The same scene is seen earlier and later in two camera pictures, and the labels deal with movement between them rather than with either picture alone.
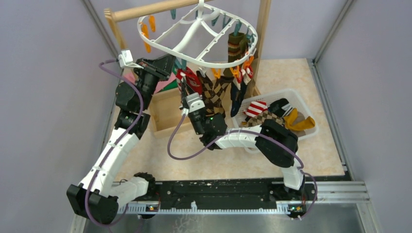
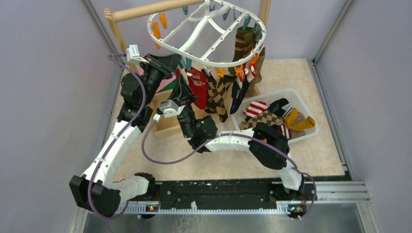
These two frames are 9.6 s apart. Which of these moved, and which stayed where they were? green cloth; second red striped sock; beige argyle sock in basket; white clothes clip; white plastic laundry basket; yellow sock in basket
Moved: white clothes clip
Stayed: beige argyle sock in basket; green cloth; yellow sock in basket; second red striped sock; white plastic laundry basket
